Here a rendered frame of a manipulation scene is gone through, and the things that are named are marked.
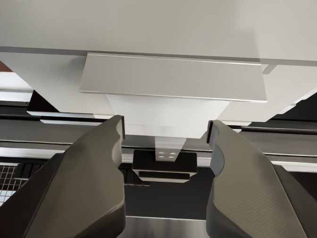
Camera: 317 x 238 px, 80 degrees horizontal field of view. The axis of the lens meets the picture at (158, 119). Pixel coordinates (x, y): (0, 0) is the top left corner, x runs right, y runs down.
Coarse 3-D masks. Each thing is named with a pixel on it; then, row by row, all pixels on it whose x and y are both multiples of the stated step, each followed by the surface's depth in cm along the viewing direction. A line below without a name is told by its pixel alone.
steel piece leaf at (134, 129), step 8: (128, 128) 19; (136, 128) 19; (144, 128) 19; (152, 128) 19; (160, 128) 19; (168, 128) 19; (176, 128) 19; (184, 128) 18; (192, 128) 18; (200, 128) 18; (168, 136) 21; (176, 136) 21; (184, 136) 21; (192, 136) 21; (200, 136) 21
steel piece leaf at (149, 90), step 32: (96, 64) 9; (128, 64) 9; (160, 64) 9; (192, 64) 9; (224, 64) 9; (256, 64) 9; (128, 96) 13; (160, 96) 9; (192, 96) 9; (224, 96) 9; (256, 96) 9
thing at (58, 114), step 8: (32, 96) 18; (40, 96) 18; (32, 104) 17; (40, 104) 17; (48, 104) 17; (32, 112) 17; (40, 112) 17; (48, 112) 17; (56, 112) 17; (64, 112) 17; (72, 112) 17; (48, 120) 19; (56, 120) 19; (64, 120) 19; (72, 120) 19; (80, 120) 19; (88, 120) 19; (96, 120) 19; (104, 120) 19; (232, 128) 19; (240, 128) 19
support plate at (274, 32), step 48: (0, 0) 7; (48, 0) 7; (96, 0) 7; (144, 0) 7; (192, 0) 7; (240, 0) 7; (288, 0) 6; (48, 48) 9; (96, 48) 9; (144, 48) 9; (192, 48) 9; (240, 48) 9; (288, 48) 8; (48, 96) 14; (96, 96) 14; (288, 96) 12
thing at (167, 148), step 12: (156, 144) 24; (168, 144) 23; (180, 144) 23; (144, 156) 36; (156, 156) 31; (168, 156) 30; (180, 156) 36; (192, 156) 36; (132, 168) 35; (144, 168) 35; (156, 168) 35; (168, 168) 35; (180, 168) 35; (192, 168) 35; (144, 180) 42; (156, 180) 40; (168, 180) 38; (180, 180) 37
